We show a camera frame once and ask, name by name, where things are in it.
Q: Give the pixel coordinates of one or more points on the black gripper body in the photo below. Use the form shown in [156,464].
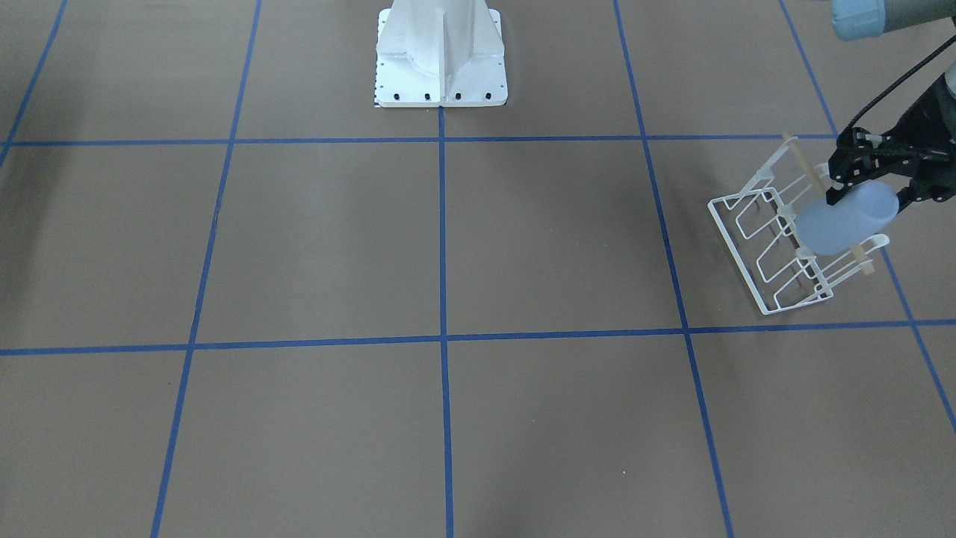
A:
[928,122]

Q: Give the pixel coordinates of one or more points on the light blue plastic cup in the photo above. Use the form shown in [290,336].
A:
[829,230]

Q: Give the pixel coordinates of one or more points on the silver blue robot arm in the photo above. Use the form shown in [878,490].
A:
[855,20]

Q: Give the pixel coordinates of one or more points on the white wire cup holder rack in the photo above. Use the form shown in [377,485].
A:
[756,224]

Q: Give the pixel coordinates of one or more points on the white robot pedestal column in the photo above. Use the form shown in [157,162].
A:
[440,54]

